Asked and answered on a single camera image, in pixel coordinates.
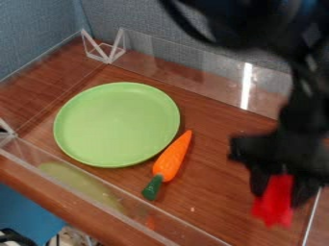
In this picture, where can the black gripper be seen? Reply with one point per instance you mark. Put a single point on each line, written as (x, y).
(283, 151)

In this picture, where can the red plastic block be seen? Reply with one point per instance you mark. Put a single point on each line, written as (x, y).
(271, 207)

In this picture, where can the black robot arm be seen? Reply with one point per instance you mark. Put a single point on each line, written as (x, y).
(289, 28)

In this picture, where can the green plate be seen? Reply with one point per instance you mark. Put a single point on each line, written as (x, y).
(116, 124)

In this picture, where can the orange toy carrot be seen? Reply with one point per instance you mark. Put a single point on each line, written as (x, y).
(167, 165)

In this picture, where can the clear acrylic back wall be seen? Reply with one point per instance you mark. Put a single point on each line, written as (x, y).
(238, 83)

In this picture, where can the clear acrylic wall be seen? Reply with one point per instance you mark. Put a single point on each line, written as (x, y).
(107, 212)
(46, 76)
(238, 83)

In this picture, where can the clear acrylic front wall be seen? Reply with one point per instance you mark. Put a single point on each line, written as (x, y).
(107, 212)

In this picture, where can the clear acrylic left wall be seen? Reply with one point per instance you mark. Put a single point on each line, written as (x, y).
(46, 76)

